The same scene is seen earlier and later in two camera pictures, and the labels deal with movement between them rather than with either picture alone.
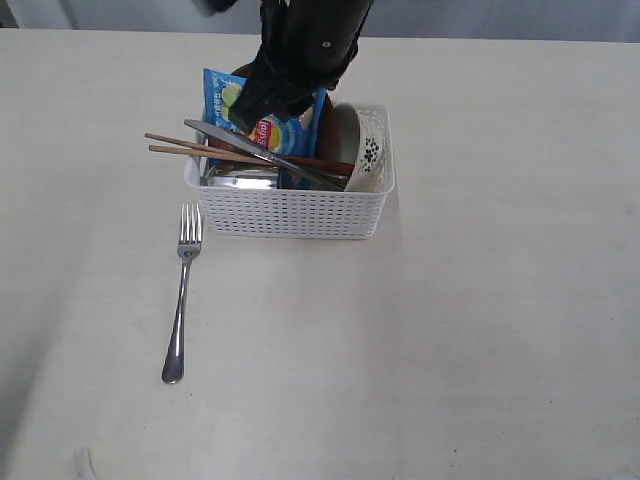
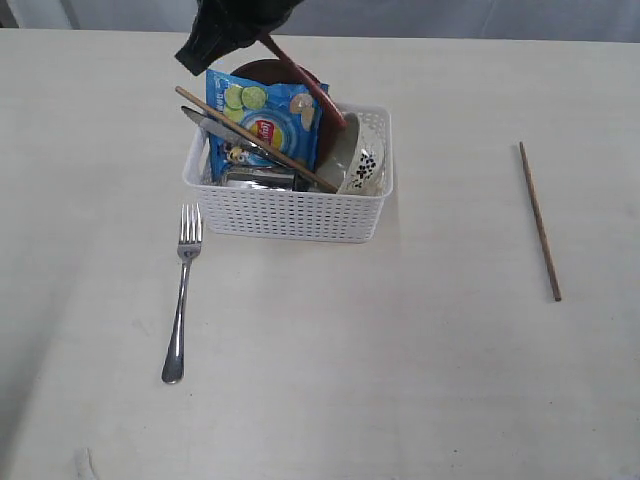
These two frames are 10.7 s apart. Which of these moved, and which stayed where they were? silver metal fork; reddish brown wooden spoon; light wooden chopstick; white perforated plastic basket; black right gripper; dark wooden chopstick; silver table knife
Moved: dark wooden chopstick; silver table knife; light wooden chopstick; reddish brown wooden spoon; black right gripper
Stayed: silver metal fork; white perforated plastic basket
